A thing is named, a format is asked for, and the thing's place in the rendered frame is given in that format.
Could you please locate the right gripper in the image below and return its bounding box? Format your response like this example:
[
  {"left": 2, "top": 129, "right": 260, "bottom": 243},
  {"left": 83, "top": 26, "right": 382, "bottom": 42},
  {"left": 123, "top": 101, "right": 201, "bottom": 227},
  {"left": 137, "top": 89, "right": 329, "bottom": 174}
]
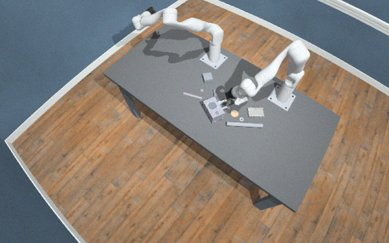
[{"left": 143, "top": 7, "right": 156, "bottom": 16}]

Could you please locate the long grey metal bar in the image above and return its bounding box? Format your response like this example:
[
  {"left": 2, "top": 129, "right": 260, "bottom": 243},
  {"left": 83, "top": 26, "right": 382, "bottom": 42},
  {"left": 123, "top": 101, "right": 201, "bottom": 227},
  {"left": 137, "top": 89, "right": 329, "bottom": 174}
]
[{"left": 226, "top": 121, "right": 263, "bottom": 128}]

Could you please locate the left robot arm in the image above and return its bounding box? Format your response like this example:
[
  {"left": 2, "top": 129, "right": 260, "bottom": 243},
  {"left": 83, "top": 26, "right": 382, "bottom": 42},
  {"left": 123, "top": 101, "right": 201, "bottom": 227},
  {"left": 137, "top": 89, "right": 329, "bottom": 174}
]
[{"left": 235, "top": 40, "right": 310, "bottom": 103}]

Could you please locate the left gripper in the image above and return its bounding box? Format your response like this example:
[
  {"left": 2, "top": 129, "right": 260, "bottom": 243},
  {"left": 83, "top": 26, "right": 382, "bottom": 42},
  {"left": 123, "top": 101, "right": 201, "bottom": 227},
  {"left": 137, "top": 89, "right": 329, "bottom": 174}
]
[{"left": 225, "top": 86, "right": 248, "bottom": 105}]

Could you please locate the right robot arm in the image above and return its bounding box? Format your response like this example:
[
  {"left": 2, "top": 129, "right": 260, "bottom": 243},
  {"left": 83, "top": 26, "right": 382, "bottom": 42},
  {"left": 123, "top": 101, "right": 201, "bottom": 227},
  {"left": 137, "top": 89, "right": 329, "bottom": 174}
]
[{"left": 132, "top": 7, "right": 224, "bottom": 62}]

